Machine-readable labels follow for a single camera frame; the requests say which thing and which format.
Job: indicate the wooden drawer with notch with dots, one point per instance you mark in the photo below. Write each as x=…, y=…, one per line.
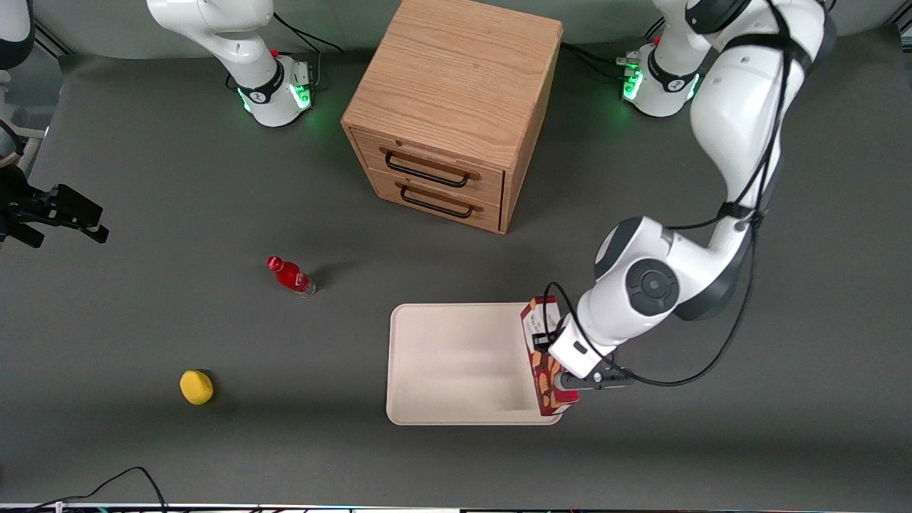
x=427, y=165

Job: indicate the wooden drawer cabinet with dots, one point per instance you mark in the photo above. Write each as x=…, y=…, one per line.
x=456, y=78

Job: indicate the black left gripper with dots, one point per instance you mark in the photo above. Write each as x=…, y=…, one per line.
x=544, y=338

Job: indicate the beige plastic tray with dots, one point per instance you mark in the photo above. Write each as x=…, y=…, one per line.
x=459, y=363

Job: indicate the yellow lemon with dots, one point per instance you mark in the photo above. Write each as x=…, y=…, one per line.
x=196, y=387

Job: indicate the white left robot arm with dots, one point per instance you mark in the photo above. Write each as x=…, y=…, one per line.
x=741, y=121

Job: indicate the red soda bottle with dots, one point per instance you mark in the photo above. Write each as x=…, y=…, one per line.
x=290, y=275

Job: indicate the red cookie box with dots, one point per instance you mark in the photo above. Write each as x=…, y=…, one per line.
x=545, y=388

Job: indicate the wooden drawer without notch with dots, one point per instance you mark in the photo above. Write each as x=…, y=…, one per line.
x=442, y=203

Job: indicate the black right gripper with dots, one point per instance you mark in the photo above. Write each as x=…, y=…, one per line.
x=20, y=202

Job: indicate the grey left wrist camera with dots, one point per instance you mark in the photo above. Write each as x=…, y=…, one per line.
x=566, y=380

